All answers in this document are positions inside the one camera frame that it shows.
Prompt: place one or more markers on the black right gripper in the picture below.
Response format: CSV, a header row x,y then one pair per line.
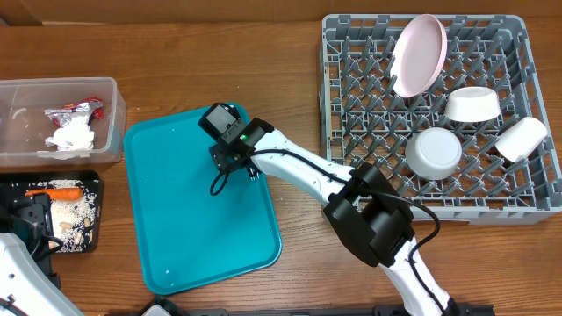
x,y
234,159

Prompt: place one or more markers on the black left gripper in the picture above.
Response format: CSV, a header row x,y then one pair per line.
x,y
34,210

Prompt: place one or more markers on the orange carrot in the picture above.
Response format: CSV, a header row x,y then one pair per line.
x,y
62,194

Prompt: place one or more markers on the rice and peanut scraps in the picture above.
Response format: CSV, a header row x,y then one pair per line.
x,y
75,222

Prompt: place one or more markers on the white napkin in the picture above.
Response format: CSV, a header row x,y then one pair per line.
x,y
75,135

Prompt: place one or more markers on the foil wrapper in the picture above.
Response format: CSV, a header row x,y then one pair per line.
x,y
84,111

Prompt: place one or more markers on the red sauce packet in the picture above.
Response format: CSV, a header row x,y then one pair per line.
x,y
92,105

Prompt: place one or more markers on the grey bowl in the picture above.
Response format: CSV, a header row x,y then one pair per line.
x,y
434,153

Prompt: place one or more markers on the grey plastic dishwasher rack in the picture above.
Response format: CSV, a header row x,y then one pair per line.
x,y
370,123

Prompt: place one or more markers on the white bowl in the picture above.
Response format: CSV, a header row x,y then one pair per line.
x,y
472,105

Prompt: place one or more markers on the translucent plastic cup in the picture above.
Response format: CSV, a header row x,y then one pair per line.
x,y
521,139

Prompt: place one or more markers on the wooden chopstick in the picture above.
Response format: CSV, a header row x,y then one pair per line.
x,y
326,109

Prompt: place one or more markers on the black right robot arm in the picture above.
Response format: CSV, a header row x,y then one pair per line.
x,y
368,215

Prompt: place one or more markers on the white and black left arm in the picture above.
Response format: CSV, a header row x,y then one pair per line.
x,y
29,285

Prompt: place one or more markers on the black waste tray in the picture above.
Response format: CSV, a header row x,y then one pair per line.
x,y
17,184

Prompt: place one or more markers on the clear plastic bin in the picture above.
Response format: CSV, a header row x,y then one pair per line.
x,y
24,125

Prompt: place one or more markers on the teal plastic tray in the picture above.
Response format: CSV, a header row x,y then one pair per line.
x,y
186,237

